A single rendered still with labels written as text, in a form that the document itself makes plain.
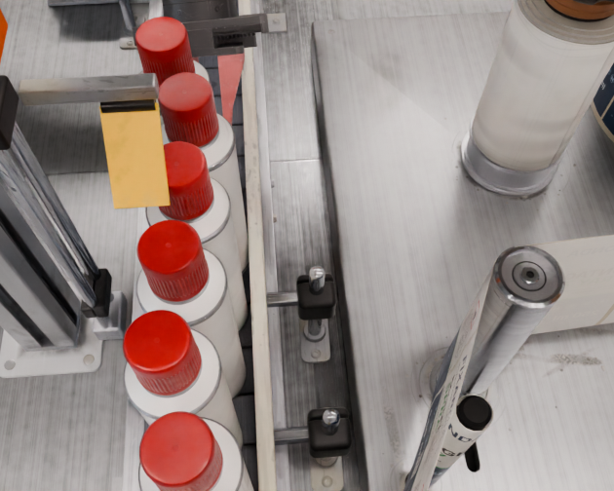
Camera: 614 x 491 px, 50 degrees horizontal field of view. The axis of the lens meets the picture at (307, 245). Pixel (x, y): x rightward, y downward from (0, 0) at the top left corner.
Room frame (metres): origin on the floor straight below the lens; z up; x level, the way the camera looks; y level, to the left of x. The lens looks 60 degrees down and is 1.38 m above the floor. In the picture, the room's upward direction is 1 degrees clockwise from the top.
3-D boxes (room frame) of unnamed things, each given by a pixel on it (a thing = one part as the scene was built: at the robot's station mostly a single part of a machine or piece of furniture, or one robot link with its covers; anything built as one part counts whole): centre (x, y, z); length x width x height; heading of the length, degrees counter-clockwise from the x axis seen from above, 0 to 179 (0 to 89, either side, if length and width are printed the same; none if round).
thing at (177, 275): (0.17, 0.07, 0.98); 0.05 x 0.05 x 0.20
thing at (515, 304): (0.16, -0.12, 0.97); 0.05 x 0.05 x 0.19
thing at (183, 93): (0.27, 0.07, 0.98); 0.05 x 0.05 x 0.20
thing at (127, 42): (0.60, 0.21, 0.83); 0.06 x 0.03 x 0.01; 3
